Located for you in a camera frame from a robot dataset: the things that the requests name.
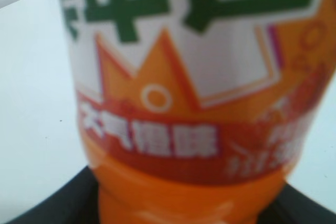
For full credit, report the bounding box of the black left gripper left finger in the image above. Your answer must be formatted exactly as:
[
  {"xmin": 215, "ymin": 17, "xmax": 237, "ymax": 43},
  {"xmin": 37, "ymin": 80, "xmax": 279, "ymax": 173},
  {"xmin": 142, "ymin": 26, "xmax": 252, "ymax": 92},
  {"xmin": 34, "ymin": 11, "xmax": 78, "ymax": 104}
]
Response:
[{"xmin": 11, "ymin": 167, "xmax": 100, "ymax": 224}]

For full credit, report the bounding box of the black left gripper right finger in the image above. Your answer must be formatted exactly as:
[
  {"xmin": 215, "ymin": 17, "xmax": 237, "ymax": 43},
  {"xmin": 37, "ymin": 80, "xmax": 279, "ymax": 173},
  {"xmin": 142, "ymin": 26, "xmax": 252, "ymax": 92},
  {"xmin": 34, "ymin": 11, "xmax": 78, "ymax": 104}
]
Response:
[{"xmin": 257, "ymin": 184, "xmax": 335, "ymax": 224}]

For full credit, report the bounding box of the orange soda plastic bottle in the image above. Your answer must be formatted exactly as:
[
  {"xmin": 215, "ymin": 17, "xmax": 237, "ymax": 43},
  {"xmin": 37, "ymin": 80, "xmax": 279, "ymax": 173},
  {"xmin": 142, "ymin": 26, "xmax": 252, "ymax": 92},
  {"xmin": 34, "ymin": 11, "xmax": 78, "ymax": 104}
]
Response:
[{"xmin": 60, "ymin": 0, "xmax": 335, "ymax": 223}]

